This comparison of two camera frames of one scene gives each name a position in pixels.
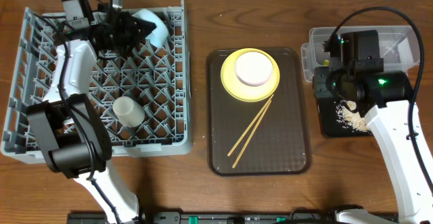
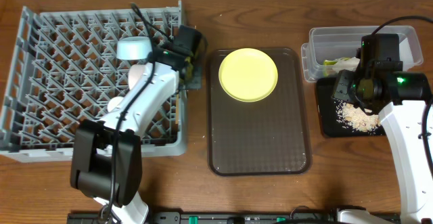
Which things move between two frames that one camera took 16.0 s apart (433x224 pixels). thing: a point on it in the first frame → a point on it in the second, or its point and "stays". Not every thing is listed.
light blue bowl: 160,36 → 133,47
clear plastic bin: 398,47 stays
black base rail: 212,217 stays
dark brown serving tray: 280,145 stays
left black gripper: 125,28 → 191,74
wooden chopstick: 232,149 → 177,109
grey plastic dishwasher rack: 143,93 stays
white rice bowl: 253,68 → 135,72
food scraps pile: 348,119 stays
